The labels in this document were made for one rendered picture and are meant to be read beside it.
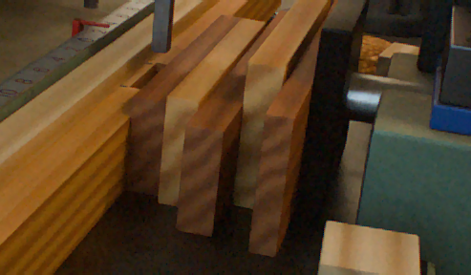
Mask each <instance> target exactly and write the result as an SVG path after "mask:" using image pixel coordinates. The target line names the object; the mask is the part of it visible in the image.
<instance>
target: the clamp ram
mask: <svg viewBox="0 0 471 275"><path fill-rule="evenodd" d="M368 7H369V0H338V2H337V3H336V5H335V6H334V9H333V10H332V12H331V14H330V16H329V18H327V22H325V24H324V26H323V28H322V30H321V31H320V36H319V47H318V53H317V57H316V63H315V74H314V80H313V84H312V90H311V101H310V110H309V116H308V127H307V132H306V137H305V143H304V154H303V159H302V164H301V170H300V180H299V186H298V191H297V197H296V199H297V201H300V202H303V203H307V204H311V205H319V206H325V205H326V204H327V200H328V197H329V195H330V193H331V189H332V185H333V183H334V178H335V175H336V173H337V171H338V166H339V163H340V161H341V159H342V155H343V152H344V150H345V148H346V140H347V136H348V132H349V127H350V121H358V122H363V123H368V124H372V125H373V121H374V118H375V114H376V107H377V105H378V102H379V99H380V95H381V94H382V93H383V91H384V90H387V89H389V88H392V89H396V90H401V91H409V92H414V93H419V94H423V95H431V94H432V93H433V87H434V85H429V84H424V83H415V82H411V81H406V80H401V79H391V78H388V77H383V76H378V75H368V74H361V73H358V72H357V70H358V64H359V60H360V55H361V46H362V41H363V36H364V31H365V22H366V17H367V12H368Z"/></svg>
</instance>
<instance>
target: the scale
mask: <svg viewBox="0 0 471 275"><path fill-rule="evenodd" d="M152 3H155V0H130V1H128V3H125V4H124V5H123V6H121V7H119V8H117V9H116V10H115V11H112V12H111V13H109V14H107V15H105V17H103V18H101V19H100V20H98V21H97V22H101V23H105V24H109V25H110V27H109V28H108V29H107V28H102V27H98V26H89V27H88V28H86V30H82V32H80V33H78V34H76V35H75V36H74V37H71V38H70V39H68V40H67V41H65V42H63V44H61V45H59V46H57V47H56V48H55V49H52V50H51V51H50V52H48V53H45V54H44V55H43V56H40V57H39V58H38V59H36V60H34V62H32V64H28V66H26V67H25V68H22V69H21V70H20V71H19V72H16V73H15V74H13V75H11V76H9V78H7V79H5V80H3V81H2V82H1V83H0V108H1V106H4V105H5V104H6V103H8V102H10V101H11V100H12V99H13V98H16V97H17V96H18V95H20V94H22V93H23V92H24V91H26V90H28V88H30V87H31V86H32V85H34V84H35V83H37V82H38V81H40V79H43V78H44V77H45V76H47V75H48V74H50V73H51V72H54V71H55V70H56V69H57V68H59V67H60V66H62V65H63V64H65V63H67V61H69V60H71V59H72V58H73V57H75V56H77V55H78V54H79V53H82V52H83V51H84V50H85V49H87V48H89V47H90V46H91V45H94V43H96V42H97V41H98V40H99V39H101V37H104V36H105V35H106V34H108V33H109V32H111V31H112V30H115V29H116V28H117V27H118V26H120V25H121V24H123V23H124V22H126V21H128V19H130V18H132V17H133V16H134V15H136V14H138V13H139V12H140V11H143V10H144V9H145V8H146V7H148V6H150V5H151V4H152Z"/></svg>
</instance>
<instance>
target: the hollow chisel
mask: <svg viewBox="0 0 471 275"><path fill-rule="evenodd" d="M174 3H175V0H155V12H154V22H153V32H152V42H151V52H153V53H168V52H169V51H170V49H171V39H172V30H173V21H174Z"/></svg>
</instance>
